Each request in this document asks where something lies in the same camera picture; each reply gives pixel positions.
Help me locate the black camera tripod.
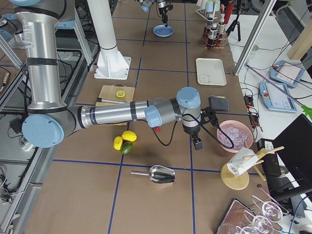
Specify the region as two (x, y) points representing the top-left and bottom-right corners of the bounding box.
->
(226, 1), (245, 41)

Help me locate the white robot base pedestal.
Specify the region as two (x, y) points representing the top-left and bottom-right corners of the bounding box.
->
(87, 0), (131, 80)

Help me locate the grey folded cloth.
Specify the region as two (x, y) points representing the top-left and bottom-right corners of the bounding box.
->
(208, 96), (229, 111)

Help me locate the tea bottle right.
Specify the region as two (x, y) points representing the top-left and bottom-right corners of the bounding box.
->
(217, 14), (225, 35)

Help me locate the tea bottle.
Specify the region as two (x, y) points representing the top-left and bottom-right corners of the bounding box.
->
(209, 23), (217, 40)
(205, 17), (214, 38)
(217, 14), (225, 35)

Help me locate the blue round plate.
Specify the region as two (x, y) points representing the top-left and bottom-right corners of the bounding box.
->
(153, 24), (174, 38)

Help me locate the wooden cutting board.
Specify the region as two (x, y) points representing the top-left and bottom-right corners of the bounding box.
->
(93, 84), (136, 127)

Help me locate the blue teach pendant far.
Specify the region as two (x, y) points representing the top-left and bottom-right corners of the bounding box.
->
(270, 60), (305, 88)

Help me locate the copper wire bottle rack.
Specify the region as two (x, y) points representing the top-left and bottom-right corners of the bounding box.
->
(203, 27), (228, 50)

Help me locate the blue teach pendant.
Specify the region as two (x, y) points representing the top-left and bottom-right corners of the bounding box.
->
(270, 60), (305, 88)
(259, 81), (297, 113)

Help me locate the shiny metal scoop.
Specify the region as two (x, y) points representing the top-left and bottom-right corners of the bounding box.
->
(131, 165), (176, 184)

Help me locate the white paper carton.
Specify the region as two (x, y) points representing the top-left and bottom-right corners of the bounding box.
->
(227, 147), (258, 176)

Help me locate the cream bear tray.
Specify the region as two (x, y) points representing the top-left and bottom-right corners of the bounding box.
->
(195, 58), (227, 86)

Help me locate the white wire cup rack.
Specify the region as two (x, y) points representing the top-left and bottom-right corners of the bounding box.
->
(195, 0), (221, 19)

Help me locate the red cylinder tube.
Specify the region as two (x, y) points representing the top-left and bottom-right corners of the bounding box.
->
(224, 1), (234, 24)

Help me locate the green lime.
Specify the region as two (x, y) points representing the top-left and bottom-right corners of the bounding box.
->
(120, 141), (133, 155)

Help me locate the tea bottle left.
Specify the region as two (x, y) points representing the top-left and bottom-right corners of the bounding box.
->
(209, 23), (217, 40)

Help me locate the round wooden stand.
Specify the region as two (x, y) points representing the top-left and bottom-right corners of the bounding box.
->
(220, 146), (284, 191)

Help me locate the pink bowl of ice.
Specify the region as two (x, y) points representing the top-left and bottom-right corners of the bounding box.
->
(219, 120), (254, 153)

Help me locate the half lemon slice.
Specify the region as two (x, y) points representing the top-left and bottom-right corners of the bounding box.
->
(116, 90), (126, 98)

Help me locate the large yellow lemon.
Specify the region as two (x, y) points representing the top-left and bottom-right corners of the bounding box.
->
(121, 130), (137, 142)

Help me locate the wine glass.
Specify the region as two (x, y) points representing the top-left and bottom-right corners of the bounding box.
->
(252, 187), (290, 223)

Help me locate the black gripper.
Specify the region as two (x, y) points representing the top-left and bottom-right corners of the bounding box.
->
(182, 107), (218, 150)
(157, 6), (173, 27)

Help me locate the tea bottle middle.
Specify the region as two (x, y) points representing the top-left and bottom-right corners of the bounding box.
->
(205, 17), (214, 38)

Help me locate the blue teach pendant near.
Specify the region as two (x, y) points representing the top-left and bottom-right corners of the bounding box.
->
(259, 81), (297, 113)

